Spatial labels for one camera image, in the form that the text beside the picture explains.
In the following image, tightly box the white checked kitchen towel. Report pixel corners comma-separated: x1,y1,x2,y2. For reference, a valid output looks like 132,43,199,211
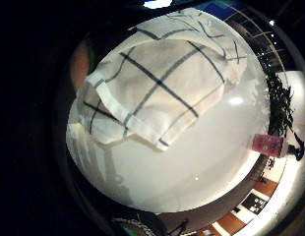
74,7,249,152

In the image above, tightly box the dark leafy plant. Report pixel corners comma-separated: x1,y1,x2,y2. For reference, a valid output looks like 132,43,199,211
266,72,295,138

